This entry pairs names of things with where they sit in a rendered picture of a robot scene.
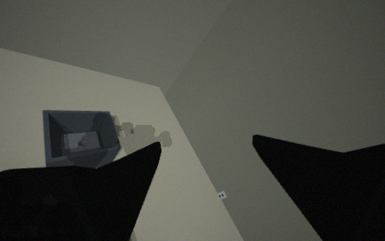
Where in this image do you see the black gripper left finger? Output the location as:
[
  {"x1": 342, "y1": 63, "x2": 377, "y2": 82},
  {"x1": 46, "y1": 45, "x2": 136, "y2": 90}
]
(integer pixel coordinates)
[{"x1": 0, "y1": 142, "x2": 161, "y2": 241}]

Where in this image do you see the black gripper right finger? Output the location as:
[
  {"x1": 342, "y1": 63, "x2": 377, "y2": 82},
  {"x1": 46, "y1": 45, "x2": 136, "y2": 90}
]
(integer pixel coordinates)
[{"x1": 253, "y1": 135, "x2": 385, "y2": 241}]

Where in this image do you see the dark grey open box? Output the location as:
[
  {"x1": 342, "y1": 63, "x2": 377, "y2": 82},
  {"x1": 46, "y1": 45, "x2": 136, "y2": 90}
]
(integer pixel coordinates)
[{"x1": 43, "y1": 110, "x2": 122, "y2": 168}]

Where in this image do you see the grey square plate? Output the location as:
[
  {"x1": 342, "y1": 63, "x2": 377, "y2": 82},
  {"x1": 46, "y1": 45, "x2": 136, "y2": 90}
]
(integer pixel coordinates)
[{"x1": 61, "y1": 131, "x2": 100, "y2": 156}]

